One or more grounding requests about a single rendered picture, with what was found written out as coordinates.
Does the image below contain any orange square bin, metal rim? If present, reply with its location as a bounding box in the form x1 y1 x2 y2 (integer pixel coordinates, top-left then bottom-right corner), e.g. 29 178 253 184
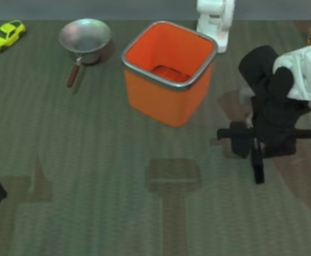
121 21 219 128

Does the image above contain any yellow toy car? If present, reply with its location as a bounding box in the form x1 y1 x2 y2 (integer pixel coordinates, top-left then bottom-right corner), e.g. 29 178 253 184
0 19 27 53

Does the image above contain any metal pan with brown handle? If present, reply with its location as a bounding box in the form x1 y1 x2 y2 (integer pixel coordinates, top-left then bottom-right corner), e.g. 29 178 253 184
58 18 112 89

